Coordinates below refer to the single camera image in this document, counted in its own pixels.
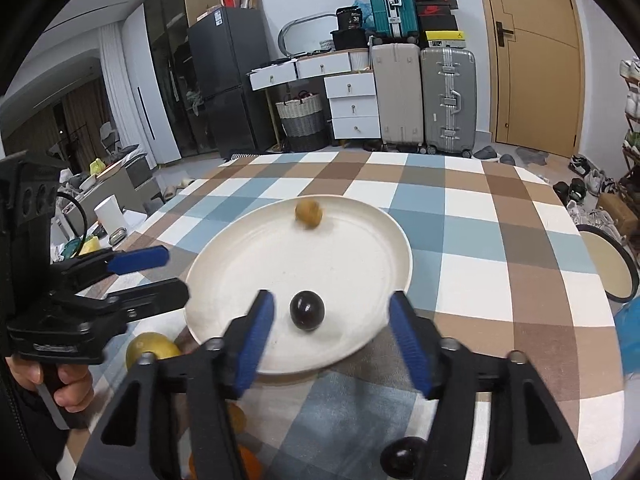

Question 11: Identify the black printed bag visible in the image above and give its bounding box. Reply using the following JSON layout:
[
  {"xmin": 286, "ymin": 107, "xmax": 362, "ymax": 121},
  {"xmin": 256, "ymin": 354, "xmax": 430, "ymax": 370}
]
[{"xmin": 336, "ymin": 6, "xmax": 368, "ymax": 31}]

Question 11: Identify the dark grey fridge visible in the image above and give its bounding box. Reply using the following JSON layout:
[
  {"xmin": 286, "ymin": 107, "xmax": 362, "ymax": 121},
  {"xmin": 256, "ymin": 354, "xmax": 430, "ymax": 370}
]
[{"xmin": 188, "ymin": 6, "xmax": 281, "ymax": 159}]

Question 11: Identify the orange tangerine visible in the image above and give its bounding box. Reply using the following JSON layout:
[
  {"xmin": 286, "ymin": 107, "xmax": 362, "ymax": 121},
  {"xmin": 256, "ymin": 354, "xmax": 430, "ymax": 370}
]
[{"xmin": 188, "ymin": 442, "xmax": 263, "ymax": 480}]

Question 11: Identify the wooden shoe rack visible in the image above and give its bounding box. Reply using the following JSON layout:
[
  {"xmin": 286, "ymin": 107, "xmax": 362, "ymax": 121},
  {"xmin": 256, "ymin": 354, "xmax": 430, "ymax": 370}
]
[{"xmin": 619, "ymin": 57, "xmax": 640, "ymax": 196}]

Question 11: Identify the black storage box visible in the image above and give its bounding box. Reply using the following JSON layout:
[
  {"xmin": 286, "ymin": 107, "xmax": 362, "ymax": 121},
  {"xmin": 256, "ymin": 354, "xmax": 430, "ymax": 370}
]
[{"xmin": 330, "ymin": 28, "xmax": 371, "ymax": 52}]

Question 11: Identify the round beige tray black rim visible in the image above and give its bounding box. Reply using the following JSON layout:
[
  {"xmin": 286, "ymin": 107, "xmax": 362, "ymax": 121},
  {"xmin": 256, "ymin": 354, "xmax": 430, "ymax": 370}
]
[{"xmin": 576, "ymin": 225, "xmax": 640, "ymax": 303}]

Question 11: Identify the woven laundry basket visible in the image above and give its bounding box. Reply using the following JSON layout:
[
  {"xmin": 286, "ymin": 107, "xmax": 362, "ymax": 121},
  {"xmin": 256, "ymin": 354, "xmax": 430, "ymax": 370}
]
[{"xmin": 276, "ymin": 91, "xmax": 328, "ymax": 152}]

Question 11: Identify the cream round plate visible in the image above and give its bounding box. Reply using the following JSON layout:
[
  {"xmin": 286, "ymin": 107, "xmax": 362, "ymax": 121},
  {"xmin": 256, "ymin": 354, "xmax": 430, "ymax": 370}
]
[{"xmin": 184, "ymin": 194, "xmax": 414, "ymax": 375}]

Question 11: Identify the teal suitcase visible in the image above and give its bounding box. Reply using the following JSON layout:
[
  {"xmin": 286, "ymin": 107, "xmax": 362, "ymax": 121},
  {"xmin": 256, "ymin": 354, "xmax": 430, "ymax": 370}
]
[{"xmin": 363, "ymin": 0, "xmax": 420, "ymax": 44}]

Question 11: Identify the wooden door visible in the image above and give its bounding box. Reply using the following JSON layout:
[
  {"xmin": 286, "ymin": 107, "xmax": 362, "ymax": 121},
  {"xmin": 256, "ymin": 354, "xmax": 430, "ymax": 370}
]
[{"xmin": 474, "ymin": 0, "xmax": 586, "ymax": 158}]

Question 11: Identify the beige suitcase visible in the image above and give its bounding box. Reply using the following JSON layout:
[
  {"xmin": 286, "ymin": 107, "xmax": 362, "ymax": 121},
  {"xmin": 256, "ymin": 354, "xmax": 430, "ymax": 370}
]
[{"xmin": 371, "ymin": 42, "xmax": 425, "ymax": 153}]

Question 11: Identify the white dressing desk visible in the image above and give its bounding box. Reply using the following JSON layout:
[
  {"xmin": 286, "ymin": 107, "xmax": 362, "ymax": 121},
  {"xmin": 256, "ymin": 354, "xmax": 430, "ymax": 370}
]
[{"xmin": 248, "ymin": 50, "xmax": 382, "ymax": 148}]

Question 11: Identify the white cylindrical bin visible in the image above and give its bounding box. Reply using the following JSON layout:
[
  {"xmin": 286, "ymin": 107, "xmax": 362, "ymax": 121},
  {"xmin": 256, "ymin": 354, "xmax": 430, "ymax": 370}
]
[{"xmin": 94, "ymin": 196, "xmax": 126, "ymax": 237}]

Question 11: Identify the black cable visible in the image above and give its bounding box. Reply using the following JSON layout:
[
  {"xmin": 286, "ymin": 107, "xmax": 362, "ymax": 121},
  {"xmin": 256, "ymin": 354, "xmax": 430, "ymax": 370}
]
[{"xmin": 56, "ymin": 194, "xmax": 89, "ymax": 241}]

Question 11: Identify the yellow-green guava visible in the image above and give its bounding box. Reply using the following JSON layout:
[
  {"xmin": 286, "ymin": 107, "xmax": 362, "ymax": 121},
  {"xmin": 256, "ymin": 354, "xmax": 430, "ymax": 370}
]
[{"xmin": 125, "ymin": 332, "xmax": 182, "ymax": 370}]

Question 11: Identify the yellow shoe box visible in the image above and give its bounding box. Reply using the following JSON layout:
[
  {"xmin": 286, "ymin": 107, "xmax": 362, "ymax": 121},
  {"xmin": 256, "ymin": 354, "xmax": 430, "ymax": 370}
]
[{"xmin": 425, "ymin": 30, "xmax": 468, "ymax": 50}]

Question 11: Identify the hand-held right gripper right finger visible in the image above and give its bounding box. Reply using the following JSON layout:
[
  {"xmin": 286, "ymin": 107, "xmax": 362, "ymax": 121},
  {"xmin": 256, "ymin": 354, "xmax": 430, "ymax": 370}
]
[{"xmin": 389, "ymin": 290, "xmax": 593, "ymax": 480}]

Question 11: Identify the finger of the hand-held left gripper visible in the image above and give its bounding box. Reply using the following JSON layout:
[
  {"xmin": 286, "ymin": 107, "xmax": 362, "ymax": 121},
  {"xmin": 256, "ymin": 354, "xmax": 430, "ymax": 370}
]
[
  {"xmin": 50, "ymin": 278, "xmax": 190, "ymax": 321},
  {"xmin": 50, "ymin": 246, "xmax": 171, "ymax": 291}
]

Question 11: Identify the white cabinet door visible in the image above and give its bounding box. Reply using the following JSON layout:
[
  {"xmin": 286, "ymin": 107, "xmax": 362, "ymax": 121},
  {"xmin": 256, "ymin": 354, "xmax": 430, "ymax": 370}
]
[{"xmin": 122, "ymin": 10, "xmax": 182, "ymax": 166}]

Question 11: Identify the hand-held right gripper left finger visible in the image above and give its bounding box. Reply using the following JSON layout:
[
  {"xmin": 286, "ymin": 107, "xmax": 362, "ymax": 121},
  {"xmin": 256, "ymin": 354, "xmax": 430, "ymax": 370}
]
[{"xmin": 74, "ymin": 289, "xmax": 277, "ymax": 480}]

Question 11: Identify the checked tablecloth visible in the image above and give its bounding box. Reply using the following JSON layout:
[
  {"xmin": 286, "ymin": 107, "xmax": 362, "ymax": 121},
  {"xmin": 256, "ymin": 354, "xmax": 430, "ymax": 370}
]
[{"xmin": 60, "ymin": 152, "xmax": 628, "ymax": 480}]

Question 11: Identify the glass door wardrobe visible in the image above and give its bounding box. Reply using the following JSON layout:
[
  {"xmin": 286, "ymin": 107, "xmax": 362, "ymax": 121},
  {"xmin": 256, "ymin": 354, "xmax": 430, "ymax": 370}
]
[{"xmin": 144, "ymin": 0, "xmax": 221, "ymax": 159}]

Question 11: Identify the brown longan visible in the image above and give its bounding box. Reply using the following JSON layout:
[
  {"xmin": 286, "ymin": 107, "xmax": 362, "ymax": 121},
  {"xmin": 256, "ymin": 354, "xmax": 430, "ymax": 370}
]
[{"xmin": 294, "ymin": 200, "xmax": 324, "ymax": 229}]

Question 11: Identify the oval mirror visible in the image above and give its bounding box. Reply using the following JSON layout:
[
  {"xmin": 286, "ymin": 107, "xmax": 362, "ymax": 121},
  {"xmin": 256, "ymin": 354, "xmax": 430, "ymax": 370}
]
[{"xmin": 278, "ymin": 11, "xmax": 351, "ymax": 57}]

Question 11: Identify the silver suitcase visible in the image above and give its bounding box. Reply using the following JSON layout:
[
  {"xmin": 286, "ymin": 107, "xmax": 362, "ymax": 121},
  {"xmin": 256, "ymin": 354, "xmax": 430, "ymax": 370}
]
[{"xmin": 420, "ymin": 46, "xmax": 477, "ymax": 158}]

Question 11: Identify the pair of beige slippers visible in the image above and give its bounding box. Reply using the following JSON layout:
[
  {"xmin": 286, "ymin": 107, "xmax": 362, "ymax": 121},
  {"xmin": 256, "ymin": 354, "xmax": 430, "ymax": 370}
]
[{"xmin": 159, "ymin": 177, "xmax": 197, "ymax": 201}]

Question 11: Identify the plain black shoe box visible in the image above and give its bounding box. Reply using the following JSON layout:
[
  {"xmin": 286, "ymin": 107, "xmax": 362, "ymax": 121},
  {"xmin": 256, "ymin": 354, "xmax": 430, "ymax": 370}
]
[{"xmin": 419, "ymin": 14, "xmax": 458, "ymax": 32}]

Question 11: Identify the person's left hand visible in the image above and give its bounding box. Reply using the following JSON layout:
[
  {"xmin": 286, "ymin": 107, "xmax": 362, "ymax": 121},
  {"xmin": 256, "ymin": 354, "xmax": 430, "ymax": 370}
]
[{"xmin": 7, "ymin": 357, "xmax": 95, "ymax": 413}]

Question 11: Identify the dark purple round fruit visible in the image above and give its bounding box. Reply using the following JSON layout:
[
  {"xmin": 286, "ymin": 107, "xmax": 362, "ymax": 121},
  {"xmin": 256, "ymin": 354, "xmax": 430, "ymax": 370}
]
[
  {"xmin": 380, "ymin": 436, "xmax": 428, "ymax": 480},
  {"xmin": 290, "ymin": 290, "xmax": 326, "ymax": 332}
]

